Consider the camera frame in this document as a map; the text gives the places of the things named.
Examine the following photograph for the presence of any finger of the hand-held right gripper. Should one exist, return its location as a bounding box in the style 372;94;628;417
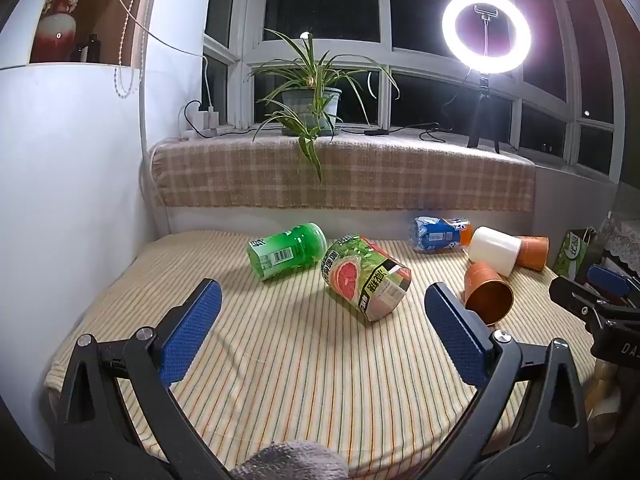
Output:
586;264;633;307
549;276;608;322

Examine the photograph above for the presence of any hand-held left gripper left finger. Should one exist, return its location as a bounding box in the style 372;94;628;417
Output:
52;278;228;480

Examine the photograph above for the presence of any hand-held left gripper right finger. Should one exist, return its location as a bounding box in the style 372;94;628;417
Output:
420;282;593;480

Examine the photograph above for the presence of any copper orange cup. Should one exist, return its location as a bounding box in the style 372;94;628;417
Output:
463;261;515;327

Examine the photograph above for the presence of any white cup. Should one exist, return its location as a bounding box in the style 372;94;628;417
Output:
467;226;522;278

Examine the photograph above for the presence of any green paper box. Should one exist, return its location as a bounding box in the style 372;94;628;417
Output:
552;229;595;282

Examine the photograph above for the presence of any white lace cloth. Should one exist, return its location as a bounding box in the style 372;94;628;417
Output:
597;214;640;267

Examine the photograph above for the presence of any blue white plastic bottle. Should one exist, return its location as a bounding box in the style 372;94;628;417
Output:
407;216;473;255

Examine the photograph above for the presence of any striped bed sheet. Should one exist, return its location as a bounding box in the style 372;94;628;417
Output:
44;230;603;468

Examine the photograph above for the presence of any green plastic bottle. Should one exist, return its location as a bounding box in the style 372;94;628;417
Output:
246;222;328;282

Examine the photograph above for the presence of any grey knitted cloth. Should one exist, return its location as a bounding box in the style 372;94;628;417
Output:
229;440;351;480

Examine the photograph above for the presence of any checked beige cloth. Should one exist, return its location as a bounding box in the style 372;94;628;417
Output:
150;135;537;213

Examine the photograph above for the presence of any white power strip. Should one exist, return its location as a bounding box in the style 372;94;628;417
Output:
181;126;223;142

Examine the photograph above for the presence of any black tripod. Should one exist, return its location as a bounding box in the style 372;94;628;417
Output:
467;76;502;155

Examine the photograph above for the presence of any white charger plug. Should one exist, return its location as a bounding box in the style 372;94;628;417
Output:
189;106;220;132

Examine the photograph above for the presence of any potted spider plant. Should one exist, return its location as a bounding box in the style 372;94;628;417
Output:
247;27;401;184

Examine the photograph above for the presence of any red white vase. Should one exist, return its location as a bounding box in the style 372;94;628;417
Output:
35;0;91;64

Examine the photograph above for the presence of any black cable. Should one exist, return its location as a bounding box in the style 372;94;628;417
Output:
342;121;471;145

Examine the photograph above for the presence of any white ring light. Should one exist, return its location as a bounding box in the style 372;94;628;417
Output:
441;0;532;76

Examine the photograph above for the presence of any white bead cord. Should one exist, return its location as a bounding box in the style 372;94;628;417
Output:
113;0;152;99

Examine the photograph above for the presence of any white cable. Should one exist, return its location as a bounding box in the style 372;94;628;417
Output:
101;0;211;111

